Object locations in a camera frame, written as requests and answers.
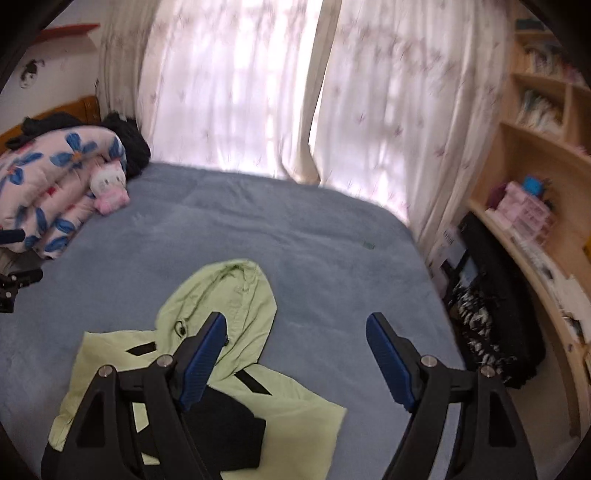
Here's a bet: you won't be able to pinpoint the pink storage box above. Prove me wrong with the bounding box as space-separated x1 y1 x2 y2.
496 182 555 245

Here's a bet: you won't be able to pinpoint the red wall shelf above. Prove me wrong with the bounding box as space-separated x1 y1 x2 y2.
32 23 100 45

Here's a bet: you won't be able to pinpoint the black clothes by headboard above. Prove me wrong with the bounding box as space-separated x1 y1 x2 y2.
1 111 151 181

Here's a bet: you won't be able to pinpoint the blue cup on shelf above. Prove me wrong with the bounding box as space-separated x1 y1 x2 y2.
522 175 545 198

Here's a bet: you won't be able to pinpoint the floral pink quilt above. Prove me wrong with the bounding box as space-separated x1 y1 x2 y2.
1 126 126 259

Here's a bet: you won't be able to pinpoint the green and black hoodie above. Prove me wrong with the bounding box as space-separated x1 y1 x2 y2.
42 259 346 479

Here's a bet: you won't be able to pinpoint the wooden bookshelf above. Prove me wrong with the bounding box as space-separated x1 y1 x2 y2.
468 13 590 438

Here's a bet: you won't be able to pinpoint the sheer white curtain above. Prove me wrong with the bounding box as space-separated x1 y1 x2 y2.
98 1 511 256

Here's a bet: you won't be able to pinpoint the wooden headboard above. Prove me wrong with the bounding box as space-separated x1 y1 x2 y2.
0 95 102 156

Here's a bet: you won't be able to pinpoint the pink cat plush toy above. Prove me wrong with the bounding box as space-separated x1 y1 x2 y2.
89 161 130 216

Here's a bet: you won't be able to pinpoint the black wall sticker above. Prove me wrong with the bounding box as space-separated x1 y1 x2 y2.
19 59 45 89

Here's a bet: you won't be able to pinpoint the black white patterned clothes pile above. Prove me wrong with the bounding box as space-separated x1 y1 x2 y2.
443 212 546 389

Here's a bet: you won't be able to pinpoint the grey-blue bed blanket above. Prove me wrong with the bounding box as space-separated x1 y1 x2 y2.
1 164 462 479

